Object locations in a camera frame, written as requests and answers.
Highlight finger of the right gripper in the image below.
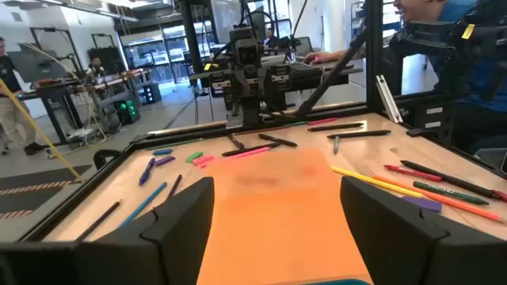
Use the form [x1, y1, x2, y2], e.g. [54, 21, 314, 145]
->
[209, 73, 233, 98]
[271, 64, 293, 92]

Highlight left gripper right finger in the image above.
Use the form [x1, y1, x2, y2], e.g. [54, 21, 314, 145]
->
[340, 176, 507, 285]

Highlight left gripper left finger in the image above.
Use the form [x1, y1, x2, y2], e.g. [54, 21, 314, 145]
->
[74, 177, 215, 285]

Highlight blue pencil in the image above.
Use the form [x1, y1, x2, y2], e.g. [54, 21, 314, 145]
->
[117, 181, 169, 230]

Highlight black pencil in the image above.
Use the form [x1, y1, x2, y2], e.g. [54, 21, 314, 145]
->
[164, 173, 184, 201]
[74, 199, 123, 242]

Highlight orange pencil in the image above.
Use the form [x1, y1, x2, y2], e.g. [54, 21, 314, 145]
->
[372, 175, 503, 222]

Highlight black ballpoint pen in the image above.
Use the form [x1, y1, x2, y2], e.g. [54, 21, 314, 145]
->
[257, 132, 299, 149]
[307, 122, 365, 133]
[220, 142, 281, 158]
[399, 159, 503, 200]
[326, 129, 393, 140]

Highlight yellow pencil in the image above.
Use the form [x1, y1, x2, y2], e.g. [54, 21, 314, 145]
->
[330, 165, 425, 199]

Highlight blue plastic bin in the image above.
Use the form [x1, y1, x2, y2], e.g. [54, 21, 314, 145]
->
[300, 279, 372, 285]

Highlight orange plastic bin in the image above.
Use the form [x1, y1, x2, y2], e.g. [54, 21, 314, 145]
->
[196, 146, 373, 285]

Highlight black desk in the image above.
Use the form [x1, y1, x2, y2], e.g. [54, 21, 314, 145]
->
[17, 77, 86, 146]
[189, 59, 364, 87]

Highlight grey laptop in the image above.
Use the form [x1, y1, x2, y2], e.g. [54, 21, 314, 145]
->
[293, 36, 314, 57]

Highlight person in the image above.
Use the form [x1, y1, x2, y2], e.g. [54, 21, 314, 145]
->
[0, 37, 45, 156]
[264, 27, 280, 49]
[86, 56, 107, 79]
[303, 0, 507, 159]

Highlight black computer tower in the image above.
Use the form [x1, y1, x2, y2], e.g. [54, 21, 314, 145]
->
[141, 82, 162, 105]

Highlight pink eraser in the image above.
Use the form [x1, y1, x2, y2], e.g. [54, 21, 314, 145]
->
[192, 154, 216, 168]

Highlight computer tower green lights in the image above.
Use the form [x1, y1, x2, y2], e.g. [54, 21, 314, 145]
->
[113, 97, 142, 125]

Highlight work table with equipment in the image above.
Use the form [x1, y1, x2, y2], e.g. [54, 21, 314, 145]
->
[71, 67, 155, 134]

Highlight silver aluminium bar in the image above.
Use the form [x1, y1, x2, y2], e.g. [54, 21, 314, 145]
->
[374, 74, 404, 124]

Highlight black box white labels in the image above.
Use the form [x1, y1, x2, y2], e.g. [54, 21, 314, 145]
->
[395, 94, 456, 142]

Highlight black mat orange striped edge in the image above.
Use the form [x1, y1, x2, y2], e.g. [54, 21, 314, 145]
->
[0, 165, 94, 221]

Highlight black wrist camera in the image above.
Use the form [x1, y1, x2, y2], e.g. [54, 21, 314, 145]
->
[234, 37, 261, 67]

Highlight black loop handle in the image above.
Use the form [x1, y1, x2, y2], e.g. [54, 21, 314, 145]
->
[93, 149, 122, 172]

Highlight yellow hanging cable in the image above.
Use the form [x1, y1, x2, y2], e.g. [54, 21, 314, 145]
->
[0, 78, 85, 183]

